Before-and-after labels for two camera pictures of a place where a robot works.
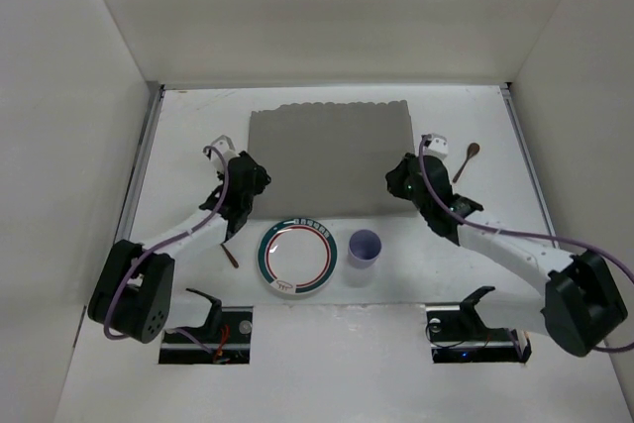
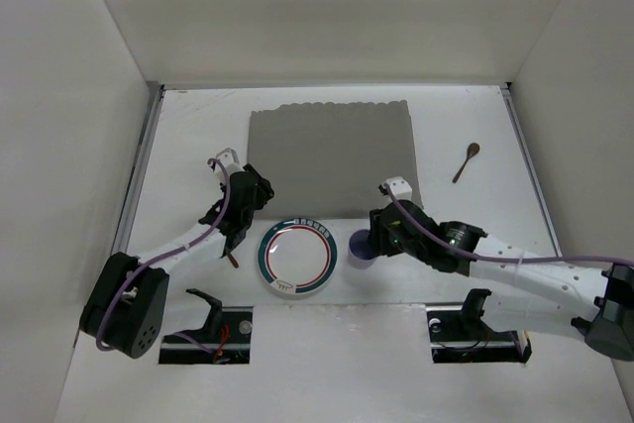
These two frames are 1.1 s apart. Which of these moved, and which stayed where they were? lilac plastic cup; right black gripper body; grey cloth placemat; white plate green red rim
Moved: right black gripper body
Stayed: lilac plastic cup; grey cloth placemat; white plate green red rim
